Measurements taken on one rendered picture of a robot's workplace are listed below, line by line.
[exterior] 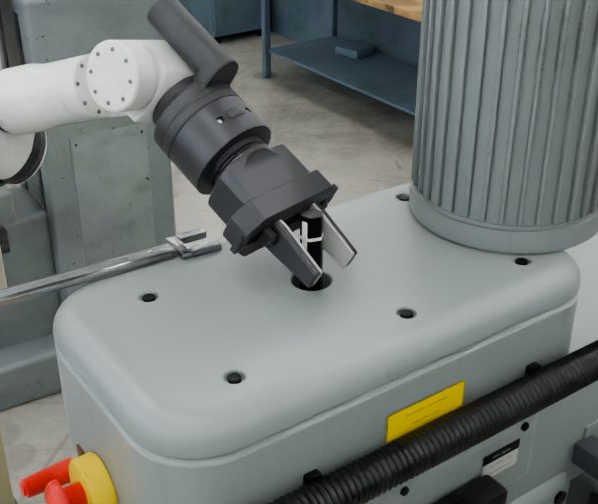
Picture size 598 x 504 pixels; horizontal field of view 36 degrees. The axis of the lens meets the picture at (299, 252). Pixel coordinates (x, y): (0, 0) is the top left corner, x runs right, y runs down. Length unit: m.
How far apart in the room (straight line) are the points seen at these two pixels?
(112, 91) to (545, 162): 0.40
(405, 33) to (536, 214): 6.33
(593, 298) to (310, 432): 0.48
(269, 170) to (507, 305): 0.24
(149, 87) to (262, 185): 0.14
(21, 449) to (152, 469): 2.98
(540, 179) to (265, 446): 0.36
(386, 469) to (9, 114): 0.53
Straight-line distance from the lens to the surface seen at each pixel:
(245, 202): 0.81
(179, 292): 0.83
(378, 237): 0.92
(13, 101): 1.01
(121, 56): 0.86
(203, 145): 0.83
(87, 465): 0.81
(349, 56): 7.14
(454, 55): 0.86
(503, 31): 0.83
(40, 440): 3.71
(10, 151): 1.07
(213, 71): 0.85
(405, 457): 0.79
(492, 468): 0.98
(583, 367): 0.92
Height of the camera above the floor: 2.32
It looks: 29 degrees down
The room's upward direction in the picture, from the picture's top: straight up
